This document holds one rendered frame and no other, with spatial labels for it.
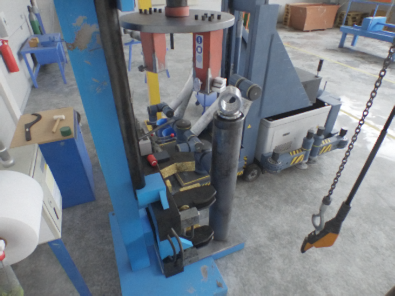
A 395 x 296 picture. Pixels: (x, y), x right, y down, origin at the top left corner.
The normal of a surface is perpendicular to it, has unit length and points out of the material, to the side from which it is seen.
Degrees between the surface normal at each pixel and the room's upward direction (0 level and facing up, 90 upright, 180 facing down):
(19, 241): 90
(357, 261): 0
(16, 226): 90
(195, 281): 0
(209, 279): 0
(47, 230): 90
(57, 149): 90
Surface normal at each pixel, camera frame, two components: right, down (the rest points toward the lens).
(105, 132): 0.39, 0.54
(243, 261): 0.00, -0.81
